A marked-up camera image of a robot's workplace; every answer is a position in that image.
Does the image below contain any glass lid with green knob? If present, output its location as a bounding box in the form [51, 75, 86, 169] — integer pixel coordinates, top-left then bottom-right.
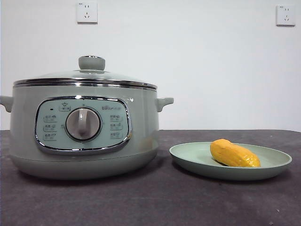
[13, 55, 158, 90]

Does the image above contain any yellow corn cob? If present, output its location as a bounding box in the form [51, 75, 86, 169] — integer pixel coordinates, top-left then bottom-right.
[209, 138, 262, 168]

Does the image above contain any pale green electric steamer pot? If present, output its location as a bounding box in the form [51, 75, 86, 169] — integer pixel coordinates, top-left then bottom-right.
[0, 84, 175, 181]

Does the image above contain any pale green round plate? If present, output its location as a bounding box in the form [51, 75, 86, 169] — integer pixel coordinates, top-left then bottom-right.
[169, 141, 293, 181]

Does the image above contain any white wall socket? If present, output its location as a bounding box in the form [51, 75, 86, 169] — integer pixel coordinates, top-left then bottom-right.
[76, 2, 98, 24]
[276, 4, 296, 27]

